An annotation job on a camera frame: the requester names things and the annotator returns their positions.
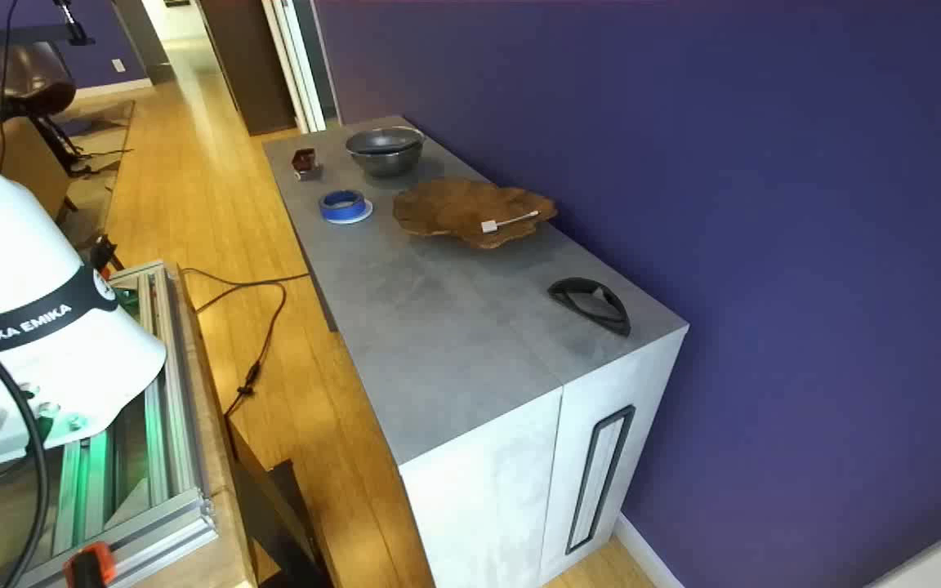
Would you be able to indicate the dark chair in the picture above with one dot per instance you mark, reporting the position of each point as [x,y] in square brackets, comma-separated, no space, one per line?
[33,77]

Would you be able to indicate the white round coaster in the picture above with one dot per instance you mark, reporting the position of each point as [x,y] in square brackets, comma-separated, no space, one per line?
[348,224]

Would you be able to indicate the blue masking tape roll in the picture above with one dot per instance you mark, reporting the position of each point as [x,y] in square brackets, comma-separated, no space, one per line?
[343,207]

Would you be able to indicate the white door frame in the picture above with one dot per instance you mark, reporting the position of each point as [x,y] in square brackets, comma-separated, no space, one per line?
[313,65]

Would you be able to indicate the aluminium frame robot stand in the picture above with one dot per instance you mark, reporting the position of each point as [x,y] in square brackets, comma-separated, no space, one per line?
[155,435]

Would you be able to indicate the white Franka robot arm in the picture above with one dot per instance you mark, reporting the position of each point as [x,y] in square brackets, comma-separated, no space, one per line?
[13,261]

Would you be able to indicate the orange clamp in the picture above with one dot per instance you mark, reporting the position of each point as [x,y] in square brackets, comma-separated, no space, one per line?
[93,565]

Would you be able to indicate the grey concrete cabinet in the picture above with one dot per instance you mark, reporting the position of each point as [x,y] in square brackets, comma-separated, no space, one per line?
[491,512]

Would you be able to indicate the brown wooden plate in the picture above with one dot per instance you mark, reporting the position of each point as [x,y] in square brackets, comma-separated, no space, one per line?
[458,211]

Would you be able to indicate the brown wooden door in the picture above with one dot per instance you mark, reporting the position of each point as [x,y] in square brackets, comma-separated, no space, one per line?
[245,65]

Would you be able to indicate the red toy wagon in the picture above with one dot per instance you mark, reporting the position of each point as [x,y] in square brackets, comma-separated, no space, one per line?
[304,163]

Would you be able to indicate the grey metal bowl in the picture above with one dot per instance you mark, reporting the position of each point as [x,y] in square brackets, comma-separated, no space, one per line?
[385,152]

